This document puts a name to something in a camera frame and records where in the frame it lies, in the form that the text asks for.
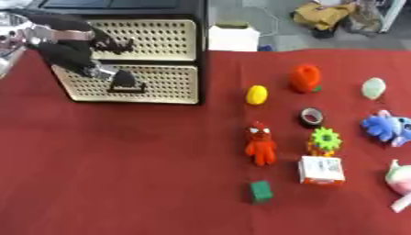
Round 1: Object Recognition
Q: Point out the white box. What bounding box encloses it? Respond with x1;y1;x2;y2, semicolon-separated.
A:
206;23;262;52

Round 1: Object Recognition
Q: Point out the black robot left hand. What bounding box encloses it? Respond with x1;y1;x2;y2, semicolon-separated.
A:
24;13;145;88

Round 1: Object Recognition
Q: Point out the black drawer handle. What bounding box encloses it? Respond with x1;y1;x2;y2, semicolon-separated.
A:
93;38;137;55
106;81;148;94

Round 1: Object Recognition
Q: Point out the pale pierced drawer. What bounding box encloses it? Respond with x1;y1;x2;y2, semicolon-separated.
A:
50;63;201;106
83;19;199;62

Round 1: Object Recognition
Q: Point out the black cabinet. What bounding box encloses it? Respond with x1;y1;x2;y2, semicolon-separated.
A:
9;0;212;106

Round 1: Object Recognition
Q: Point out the brown bag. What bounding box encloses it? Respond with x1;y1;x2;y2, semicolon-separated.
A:
341;0;389;35

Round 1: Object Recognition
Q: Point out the green gear toy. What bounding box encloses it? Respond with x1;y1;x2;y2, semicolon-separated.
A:
305;127;344;158

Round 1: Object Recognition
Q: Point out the white and pink soft toy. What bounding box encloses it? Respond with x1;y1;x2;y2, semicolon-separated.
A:
383;159;411;214

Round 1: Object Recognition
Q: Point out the green block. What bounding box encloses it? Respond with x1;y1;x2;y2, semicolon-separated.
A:
247;180;276;205

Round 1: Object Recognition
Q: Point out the yellow bag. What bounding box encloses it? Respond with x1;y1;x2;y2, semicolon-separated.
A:
290;2;359;31

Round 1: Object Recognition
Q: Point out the orange toy pepper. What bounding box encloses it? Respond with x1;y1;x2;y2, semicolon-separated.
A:
289;63;325;95

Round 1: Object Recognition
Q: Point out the pale green egg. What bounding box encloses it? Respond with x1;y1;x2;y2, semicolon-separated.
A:
360;77;389;101

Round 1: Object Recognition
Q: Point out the white post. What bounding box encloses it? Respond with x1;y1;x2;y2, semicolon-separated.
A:
377;0;410;34

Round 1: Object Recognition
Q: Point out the black tape roll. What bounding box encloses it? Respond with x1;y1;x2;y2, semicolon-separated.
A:
296;106;327;129

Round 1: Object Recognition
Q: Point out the yellow toy lemon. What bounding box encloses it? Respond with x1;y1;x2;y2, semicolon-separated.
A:
244;84;270;106

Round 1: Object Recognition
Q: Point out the red octopus soft toy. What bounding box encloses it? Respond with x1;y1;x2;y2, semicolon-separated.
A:
242;120;280;167

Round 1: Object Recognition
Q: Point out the blue soft toy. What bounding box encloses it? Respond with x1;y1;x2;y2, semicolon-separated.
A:
358;109;411;148

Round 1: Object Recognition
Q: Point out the white and orange carton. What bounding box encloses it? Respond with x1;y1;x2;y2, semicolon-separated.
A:
296;155;347;186

